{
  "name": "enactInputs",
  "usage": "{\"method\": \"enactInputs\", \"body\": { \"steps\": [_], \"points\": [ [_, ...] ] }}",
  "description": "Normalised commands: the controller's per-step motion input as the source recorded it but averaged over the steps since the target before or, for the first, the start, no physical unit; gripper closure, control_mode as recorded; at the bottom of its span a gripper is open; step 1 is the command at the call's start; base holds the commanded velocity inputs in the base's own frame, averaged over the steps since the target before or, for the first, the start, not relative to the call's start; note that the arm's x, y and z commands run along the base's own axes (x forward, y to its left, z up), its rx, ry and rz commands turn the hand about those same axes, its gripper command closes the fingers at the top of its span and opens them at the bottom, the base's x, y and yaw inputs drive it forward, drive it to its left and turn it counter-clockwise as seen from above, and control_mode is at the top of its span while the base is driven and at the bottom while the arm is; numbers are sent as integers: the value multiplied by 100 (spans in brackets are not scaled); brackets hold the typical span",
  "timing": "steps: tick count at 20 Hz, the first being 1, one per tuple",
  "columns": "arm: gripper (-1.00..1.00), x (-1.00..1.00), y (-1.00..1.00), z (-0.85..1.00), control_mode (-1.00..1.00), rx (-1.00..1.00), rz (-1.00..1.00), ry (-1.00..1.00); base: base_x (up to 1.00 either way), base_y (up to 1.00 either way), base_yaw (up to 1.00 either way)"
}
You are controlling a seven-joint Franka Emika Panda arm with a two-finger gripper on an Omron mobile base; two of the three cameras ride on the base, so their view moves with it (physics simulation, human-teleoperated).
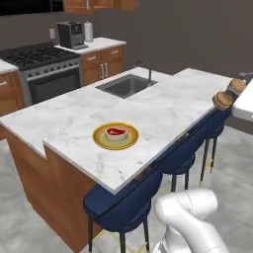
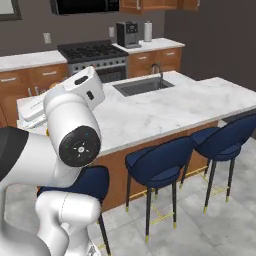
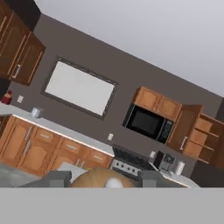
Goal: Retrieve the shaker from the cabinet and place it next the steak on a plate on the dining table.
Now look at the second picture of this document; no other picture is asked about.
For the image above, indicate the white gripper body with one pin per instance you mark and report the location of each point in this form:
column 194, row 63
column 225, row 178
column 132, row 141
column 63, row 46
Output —
column 32, row 108

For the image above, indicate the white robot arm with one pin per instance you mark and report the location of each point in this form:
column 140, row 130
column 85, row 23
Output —
column 36, row 160

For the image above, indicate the long wooden base cupboard run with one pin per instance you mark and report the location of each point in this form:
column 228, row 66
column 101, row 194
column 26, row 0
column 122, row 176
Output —
column 30, row 78

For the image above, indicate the black and steel gas range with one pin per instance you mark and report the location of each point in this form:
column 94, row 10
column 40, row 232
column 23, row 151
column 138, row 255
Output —
column 96, row 58

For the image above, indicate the dark framed window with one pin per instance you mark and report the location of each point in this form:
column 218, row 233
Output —
column 8, row 8

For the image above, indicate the navy blue bar stool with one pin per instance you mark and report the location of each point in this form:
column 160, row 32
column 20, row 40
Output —
column 220, row 136
column 90, row 183
column 160, row 163

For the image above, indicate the black microwave oven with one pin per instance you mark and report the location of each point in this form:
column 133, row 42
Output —
column 86, row 6

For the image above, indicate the steel sink basin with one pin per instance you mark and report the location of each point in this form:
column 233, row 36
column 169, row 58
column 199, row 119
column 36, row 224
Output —
column 141, row 86

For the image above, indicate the grey coffee machine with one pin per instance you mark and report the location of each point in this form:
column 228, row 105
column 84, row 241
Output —
column 127, row 33

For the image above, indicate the wooden kitchen island base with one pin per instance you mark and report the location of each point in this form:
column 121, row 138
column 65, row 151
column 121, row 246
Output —
column 115, row 180

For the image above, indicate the short wooden base cupboard run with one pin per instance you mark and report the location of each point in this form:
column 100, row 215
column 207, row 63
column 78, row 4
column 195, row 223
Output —
column 156, row 61

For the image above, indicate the dark curved tap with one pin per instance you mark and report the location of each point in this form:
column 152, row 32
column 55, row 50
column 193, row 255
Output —
column 159, row 71

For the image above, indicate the white paper towel roll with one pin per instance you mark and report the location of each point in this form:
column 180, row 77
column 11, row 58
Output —
column 148, row 31

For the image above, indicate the white wall outlet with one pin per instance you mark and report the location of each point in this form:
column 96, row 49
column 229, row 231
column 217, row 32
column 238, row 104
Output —
column 111, row 32
column 47, row 38

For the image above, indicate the wooden wall cupboards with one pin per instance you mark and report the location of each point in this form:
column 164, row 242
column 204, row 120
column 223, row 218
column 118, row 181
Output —
column 156, row 4

